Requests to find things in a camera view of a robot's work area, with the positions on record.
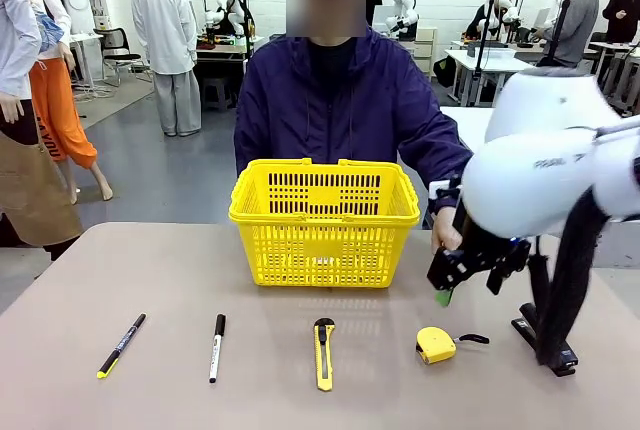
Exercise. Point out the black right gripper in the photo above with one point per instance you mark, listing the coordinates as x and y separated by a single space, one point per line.
480 260

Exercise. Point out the yellow tape measure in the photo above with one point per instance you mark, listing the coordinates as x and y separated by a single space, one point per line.
435 345

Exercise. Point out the yellow utility knife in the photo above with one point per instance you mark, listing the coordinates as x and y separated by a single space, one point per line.
324 355

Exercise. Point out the white marker with black cap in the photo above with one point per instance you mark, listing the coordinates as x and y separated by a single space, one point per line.
217 350

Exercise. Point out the person's left forearm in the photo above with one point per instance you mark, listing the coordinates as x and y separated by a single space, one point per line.
442 170

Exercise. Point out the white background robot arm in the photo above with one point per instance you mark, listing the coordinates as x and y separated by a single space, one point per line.
405 5

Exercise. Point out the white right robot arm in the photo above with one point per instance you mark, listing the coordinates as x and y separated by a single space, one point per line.
530 175

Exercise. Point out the yellow plastic shopping basket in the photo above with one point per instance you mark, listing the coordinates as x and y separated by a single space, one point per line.
324 249

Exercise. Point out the person in purple jacket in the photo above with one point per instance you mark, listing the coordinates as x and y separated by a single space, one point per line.
325 115

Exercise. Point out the person in grey sweater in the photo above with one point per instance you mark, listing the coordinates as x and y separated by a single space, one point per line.
575 25

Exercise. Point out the person in black sweater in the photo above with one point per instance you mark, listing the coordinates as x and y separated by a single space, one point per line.
622 10

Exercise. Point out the person in white shirt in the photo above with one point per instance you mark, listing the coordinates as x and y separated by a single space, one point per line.
165 25

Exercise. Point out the person's left hand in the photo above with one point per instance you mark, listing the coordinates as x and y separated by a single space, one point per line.
446 232

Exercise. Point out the black stapler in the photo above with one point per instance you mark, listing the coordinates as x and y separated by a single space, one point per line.
565 361

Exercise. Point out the large white table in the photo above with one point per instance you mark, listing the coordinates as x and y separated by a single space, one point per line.
470 122

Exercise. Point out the dark green bag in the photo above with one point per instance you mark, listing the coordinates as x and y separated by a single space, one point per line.
445 72

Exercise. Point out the black tripod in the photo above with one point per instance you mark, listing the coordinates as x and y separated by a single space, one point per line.
479 70

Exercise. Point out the small white table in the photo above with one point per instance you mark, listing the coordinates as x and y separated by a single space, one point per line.
495 62

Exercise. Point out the beige drawer cabinet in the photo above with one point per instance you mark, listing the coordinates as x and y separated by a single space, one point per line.
425 50

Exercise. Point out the white background robot pair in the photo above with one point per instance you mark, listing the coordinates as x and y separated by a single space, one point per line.
500 5

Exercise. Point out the white desk with metal legs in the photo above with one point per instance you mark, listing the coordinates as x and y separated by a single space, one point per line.
617 50

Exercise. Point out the grey plastic stool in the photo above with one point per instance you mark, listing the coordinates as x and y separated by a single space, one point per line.
215 87

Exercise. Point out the cluttered work desk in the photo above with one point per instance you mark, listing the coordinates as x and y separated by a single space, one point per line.
225 52

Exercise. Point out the black pen with yellow tip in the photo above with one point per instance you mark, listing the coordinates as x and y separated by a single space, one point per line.
121 345

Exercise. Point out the white background robot black cap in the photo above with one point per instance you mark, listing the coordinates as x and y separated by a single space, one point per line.
227 10

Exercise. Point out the black office chair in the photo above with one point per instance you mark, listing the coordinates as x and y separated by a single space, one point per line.
115 45

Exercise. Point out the mannequin with orange pants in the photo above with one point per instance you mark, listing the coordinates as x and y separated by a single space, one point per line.
57 110

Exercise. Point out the mannequin with brown apron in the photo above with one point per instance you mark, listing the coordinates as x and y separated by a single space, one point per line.
25 185

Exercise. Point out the black camera stand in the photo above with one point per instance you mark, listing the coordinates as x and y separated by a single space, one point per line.
557 35

